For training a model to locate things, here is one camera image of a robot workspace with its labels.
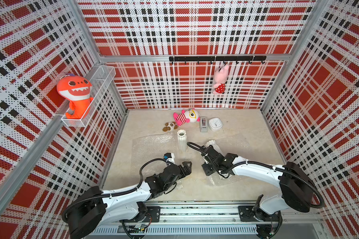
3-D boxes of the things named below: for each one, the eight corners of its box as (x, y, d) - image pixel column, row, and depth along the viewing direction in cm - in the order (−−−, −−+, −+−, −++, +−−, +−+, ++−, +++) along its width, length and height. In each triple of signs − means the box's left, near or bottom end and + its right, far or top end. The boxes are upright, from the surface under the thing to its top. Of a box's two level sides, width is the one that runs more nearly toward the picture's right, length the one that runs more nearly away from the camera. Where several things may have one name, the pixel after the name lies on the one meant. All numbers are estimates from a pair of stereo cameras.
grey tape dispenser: (200, 132, 109) (200, 128, 105) (199, 120, 116) (199, 116, 113) (207, 132, 109) (208, 128, 105) (206, 120, 116) (207, 116, 113)
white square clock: (209, 130, 110) (209, 126, 107) (208, 121, 116) (208, 117, 113) (222, 130, 110) (223, 126, 107) (220, 121, 116) (221, 117, 113)
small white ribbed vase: (180, 152, 98) (178, 138, 84) (178, 145, 101) (176, 130, 88) (187, 151, 99) (187, 136, 85) (185, 143, 102) (184, 128, 89)
